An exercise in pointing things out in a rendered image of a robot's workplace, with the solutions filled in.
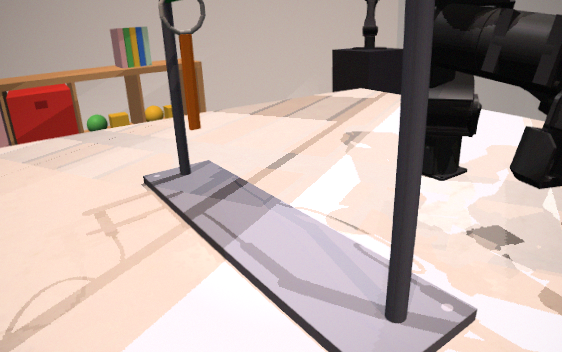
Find orange handle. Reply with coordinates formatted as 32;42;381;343
158;0;206;130

